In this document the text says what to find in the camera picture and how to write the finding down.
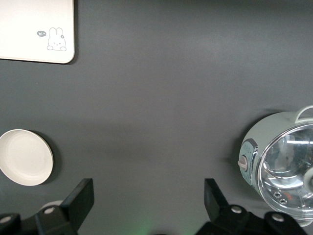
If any steel pot with glass lid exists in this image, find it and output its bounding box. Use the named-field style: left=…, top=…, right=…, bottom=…
left=237, top=105, right=313, bottom=230

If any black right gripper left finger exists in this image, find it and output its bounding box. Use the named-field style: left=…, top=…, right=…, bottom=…
left=35, top=178, right=95, bottom=235

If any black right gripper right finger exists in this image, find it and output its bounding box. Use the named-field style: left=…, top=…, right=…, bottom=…
left=195, top=178, right=249, bottom=235

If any round cream plate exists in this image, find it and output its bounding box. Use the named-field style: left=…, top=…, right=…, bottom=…
left=0, top=129, right=54, bottom=187

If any white steamed bun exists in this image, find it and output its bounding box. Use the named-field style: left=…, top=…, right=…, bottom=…
left=40, top=200, right=65, bottom=213

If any cream rabbit print tray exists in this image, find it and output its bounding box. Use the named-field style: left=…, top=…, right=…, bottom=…
left=0, top=0, right=75, bottom=65

